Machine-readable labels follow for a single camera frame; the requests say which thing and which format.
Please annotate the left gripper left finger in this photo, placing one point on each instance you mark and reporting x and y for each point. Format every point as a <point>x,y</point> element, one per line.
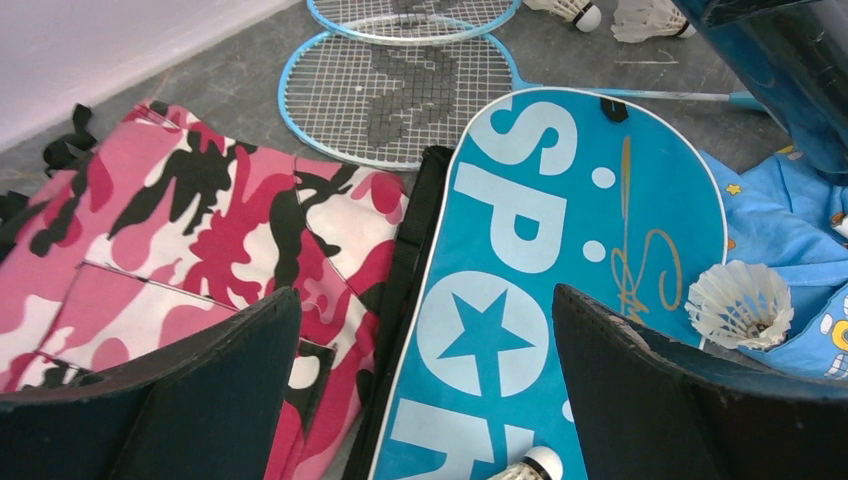
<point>205,407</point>

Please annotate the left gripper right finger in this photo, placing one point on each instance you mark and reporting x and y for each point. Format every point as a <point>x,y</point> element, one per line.
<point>647,406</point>

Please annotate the shuttlecock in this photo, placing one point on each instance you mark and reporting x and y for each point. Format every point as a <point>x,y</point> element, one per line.
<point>538,463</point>
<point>583,14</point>
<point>638,20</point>
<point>741,305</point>

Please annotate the black shuttlecock tube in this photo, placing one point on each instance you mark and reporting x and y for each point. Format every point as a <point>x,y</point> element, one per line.
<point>792,56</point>

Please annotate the front blue badminton racket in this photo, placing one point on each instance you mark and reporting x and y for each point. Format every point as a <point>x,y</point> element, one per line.
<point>381,105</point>

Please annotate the blue badminton racket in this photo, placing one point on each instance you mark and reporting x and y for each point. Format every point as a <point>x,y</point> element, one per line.
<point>381,105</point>
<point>412,22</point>

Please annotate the rear blue badminton racket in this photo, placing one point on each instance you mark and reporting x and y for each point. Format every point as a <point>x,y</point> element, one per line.
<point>412,22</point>

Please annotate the pink camouflage shorts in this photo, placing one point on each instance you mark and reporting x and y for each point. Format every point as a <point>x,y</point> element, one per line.
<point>165,228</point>

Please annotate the blue sport racket bag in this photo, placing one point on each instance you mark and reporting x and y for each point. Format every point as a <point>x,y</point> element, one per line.
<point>547,186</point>

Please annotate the blue astronaut print cloth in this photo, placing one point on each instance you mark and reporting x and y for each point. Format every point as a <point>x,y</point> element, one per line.
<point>783,214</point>

